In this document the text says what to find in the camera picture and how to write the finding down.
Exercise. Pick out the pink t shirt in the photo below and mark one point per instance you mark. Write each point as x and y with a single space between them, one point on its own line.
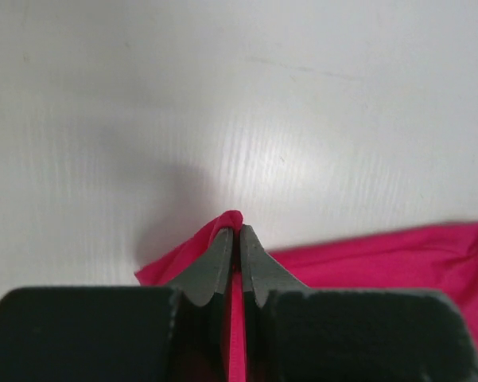
439 256

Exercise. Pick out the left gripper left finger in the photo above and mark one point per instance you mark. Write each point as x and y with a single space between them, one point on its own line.
174 332

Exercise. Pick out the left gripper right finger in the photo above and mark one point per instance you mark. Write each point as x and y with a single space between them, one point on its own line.
297 333

